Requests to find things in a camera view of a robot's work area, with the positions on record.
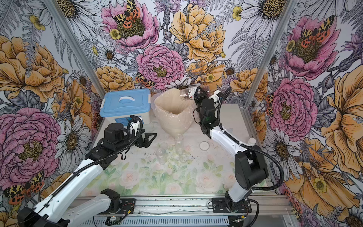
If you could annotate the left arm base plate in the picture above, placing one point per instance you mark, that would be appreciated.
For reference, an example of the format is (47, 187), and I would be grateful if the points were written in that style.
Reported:
(124, 207)

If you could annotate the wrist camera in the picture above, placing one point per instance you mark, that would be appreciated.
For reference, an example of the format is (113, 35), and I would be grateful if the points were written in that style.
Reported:
(217, 96)
(133, 124)

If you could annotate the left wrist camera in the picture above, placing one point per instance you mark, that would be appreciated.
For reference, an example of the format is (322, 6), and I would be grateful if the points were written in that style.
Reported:
(133, 124)

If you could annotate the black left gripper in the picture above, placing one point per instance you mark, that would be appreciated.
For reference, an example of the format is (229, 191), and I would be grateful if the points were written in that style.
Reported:
(146, 144)

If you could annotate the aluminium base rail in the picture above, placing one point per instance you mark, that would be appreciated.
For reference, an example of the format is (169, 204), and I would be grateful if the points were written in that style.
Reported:
(270, 210)

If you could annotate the clear jar with dried flowers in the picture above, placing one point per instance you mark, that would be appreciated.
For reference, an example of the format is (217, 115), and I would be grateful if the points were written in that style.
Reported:
(179, 145)

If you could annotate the tall jar with white lid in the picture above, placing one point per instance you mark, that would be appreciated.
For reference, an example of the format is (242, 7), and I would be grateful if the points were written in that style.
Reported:
(188, 93)

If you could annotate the blue lidded storage box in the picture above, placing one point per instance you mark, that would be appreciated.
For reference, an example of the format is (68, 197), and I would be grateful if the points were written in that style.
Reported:
(117, 106)

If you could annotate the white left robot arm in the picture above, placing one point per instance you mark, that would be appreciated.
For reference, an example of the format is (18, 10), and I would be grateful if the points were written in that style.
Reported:
(52, 211)

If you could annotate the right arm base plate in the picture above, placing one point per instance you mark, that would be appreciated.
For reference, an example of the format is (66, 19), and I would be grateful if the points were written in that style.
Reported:
(225, 205)

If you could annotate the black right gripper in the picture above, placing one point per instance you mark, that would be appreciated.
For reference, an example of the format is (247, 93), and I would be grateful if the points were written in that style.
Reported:
(199, 95)

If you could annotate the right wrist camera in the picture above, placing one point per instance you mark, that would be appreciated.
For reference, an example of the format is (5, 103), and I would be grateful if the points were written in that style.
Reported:
(217, 96)

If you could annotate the bin with plastic liner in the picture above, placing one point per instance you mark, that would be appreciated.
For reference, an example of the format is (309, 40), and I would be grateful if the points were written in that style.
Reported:
(173, 114)

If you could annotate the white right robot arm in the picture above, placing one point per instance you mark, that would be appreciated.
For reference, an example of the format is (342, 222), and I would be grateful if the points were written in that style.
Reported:
(250, 168)

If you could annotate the small white pill bottle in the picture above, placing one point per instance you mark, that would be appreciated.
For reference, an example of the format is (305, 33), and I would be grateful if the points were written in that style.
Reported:
(252, 141)

